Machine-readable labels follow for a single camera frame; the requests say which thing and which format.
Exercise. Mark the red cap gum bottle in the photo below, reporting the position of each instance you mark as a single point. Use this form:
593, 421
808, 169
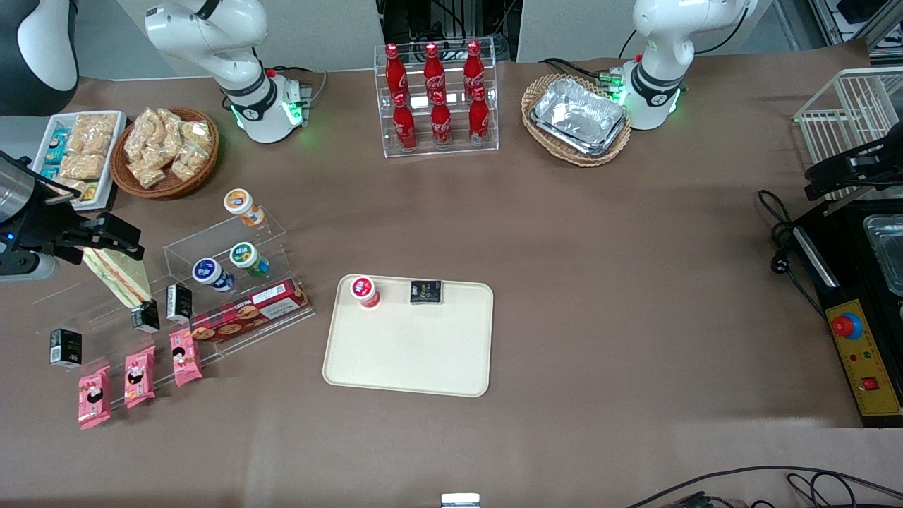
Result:
364, 291

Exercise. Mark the orange cap gum bottle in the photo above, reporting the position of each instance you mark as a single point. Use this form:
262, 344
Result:
240, 203

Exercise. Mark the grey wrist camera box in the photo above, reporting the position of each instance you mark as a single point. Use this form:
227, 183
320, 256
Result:
28, 268

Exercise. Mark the pink cartoon snack pack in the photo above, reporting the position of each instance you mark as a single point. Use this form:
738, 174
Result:
94, 398
140, 377
185, 357

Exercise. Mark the triangle sandwich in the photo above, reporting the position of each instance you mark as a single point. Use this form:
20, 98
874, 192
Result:
123, 282

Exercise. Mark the black sealing machine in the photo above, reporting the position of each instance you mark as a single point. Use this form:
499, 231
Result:
843, 275

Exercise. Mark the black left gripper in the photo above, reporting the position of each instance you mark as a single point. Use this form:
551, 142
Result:
869, 164

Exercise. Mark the small blue snack pack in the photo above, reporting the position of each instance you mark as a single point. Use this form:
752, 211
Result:
49, 172
55, 155
59, 136

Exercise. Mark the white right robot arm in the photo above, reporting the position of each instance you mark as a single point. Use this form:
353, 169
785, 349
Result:
211, 35

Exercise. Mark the clear machine tray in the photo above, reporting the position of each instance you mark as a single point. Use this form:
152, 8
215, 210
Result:
885, 254

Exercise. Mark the small white metal block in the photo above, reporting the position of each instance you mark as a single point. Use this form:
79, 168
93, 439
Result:
460, 501

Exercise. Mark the red cola bottle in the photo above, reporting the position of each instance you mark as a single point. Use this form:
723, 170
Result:
405, 127
479, 118
433, 69
441, 123
473, 67
394, 70

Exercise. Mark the red tartan shortbread box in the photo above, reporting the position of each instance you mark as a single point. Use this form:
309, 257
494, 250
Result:
247, 312

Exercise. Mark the beige plastic serving tray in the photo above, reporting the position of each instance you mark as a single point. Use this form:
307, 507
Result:
409, 353

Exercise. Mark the dark brown wicker basket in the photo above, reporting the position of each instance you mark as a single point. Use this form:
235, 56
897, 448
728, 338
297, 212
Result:
169, 189

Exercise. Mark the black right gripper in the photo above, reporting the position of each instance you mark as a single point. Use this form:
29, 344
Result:
44, 227

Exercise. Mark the small black carton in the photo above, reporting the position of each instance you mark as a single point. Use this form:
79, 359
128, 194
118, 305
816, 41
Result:
426, 292
179, 303
146, 317
65, 348

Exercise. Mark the grey metal frame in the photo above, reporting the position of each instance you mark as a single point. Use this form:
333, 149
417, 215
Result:
846, 21

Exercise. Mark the red emergency stop button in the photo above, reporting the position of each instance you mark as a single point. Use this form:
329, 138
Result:
845, 325

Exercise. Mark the yellow control panel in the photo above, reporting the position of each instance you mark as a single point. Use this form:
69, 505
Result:
871, 360

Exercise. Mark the white rectangular dish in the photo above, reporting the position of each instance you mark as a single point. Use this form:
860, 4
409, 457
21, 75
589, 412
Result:
116, 141

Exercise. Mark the clear bag of crackers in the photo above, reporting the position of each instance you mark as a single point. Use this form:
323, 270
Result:
140, 134
169, 127
197, 134
187, 164
147, 173

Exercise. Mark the small yellow snack pack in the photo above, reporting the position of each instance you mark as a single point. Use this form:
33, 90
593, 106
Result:
90, 192

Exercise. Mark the clear acrylic bottle rack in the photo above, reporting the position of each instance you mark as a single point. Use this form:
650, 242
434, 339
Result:
458, 144

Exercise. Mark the blue cap gum bottle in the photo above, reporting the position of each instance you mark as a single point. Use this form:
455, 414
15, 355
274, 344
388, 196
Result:
207, 271

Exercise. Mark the green cap gum bottle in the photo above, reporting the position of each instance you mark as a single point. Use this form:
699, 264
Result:
245, 255

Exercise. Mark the clear acrylic stepped stand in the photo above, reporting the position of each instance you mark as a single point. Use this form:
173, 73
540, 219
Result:
211, 240

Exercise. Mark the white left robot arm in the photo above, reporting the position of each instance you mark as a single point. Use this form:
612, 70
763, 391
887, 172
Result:
656, 28

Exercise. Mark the light tan wicker basket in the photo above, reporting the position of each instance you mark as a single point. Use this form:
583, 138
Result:
543, 144

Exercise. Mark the aluminium foil tray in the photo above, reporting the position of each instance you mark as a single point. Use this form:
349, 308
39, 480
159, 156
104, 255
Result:
575, 109
600, 149

